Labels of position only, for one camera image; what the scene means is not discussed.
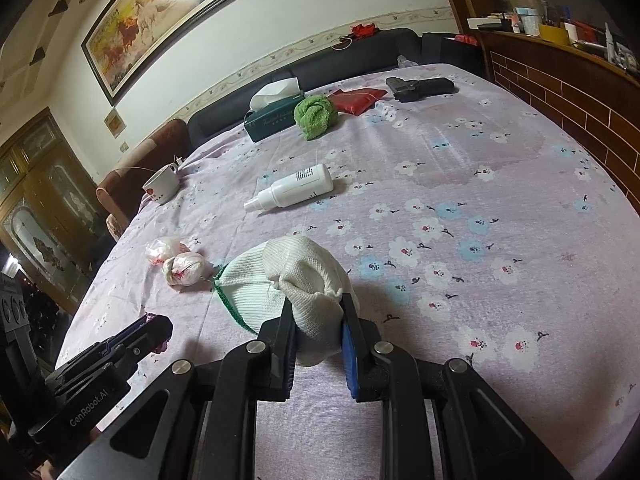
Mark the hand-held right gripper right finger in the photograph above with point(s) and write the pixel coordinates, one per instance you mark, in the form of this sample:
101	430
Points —
349	360

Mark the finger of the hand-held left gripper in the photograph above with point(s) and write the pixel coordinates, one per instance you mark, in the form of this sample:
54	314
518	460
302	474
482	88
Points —
120	337
155	332

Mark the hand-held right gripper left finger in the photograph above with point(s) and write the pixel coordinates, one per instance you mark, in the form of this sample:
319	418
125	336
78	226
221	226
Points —
289	355

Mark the white knit glove green cuff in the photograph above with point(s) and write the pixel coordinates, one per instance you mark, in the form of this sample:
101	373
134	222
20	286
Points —
300	270

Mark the crumpled stained tissue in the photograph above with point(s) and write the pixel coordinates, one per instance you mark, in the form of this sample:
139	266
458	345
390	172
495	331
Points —
185	269
165	250

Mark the white cup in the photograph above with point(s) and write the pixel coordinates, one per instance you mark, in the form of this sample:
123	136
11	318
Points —
160	185

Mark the wooden glass-door cabinet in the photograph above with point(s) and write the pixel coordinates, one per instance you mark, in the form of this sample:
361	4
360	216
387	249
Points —
45	200

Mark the brown armchair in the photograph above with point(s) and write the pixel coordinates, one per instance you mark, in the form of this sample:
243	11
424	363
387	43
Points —
130	170

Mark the white spray bottle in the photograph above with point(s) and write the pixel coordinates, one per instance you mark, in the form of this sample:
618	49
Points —
300	185

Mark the floral purple bedsheet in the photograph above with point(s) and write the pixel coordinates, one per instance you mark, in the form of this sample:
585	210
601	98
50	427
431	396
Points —
475	185

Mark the dark green tissue box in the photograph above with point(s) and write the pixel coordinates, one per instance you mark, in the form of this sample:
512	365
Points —
270	120

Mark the green towel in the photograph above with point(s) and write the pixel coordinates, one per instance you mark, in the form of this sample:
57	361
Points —
315	116

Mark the red pouch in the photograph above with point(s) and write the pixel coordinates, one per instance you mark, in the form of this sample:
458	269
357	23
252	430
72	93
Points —
357	100

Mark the black toy gun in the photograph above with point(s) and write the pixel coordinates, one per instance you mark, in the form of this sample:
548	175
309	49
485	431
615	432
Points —
420	89

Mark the dark sofa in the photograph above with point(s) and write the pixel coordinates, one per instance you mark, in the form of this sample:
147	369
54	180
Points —
320	65

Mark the clear plastic bag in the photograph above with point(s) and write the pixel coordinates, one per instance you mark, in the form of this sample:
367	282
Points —
406	61

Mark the framed horse painting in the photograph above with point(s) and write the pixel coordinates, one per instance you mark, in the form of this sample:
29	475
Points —
160	20

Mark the red item on sofa back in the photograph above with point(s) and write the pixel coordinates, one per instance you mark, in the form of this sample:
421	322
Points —
364	30

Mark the wooden brick-pattern counter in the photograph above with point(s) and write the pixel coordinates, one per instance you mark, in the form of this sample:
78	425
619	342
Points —
560	95

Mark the yellow box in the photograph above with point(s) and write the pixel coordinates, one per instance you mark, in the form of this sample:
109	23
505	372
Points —
554	34

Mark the slim white bottle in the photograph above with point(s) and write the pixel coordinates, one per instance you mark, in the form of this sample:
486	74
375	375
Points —
608	42

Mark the small yellow wall plaque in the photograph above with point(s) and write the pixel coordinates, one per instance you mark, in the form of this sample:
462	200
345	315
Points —
114	122

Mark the wooden door frame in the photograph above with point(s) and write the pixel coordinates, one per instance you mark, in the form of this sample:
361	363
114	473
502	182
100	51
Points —
460	5

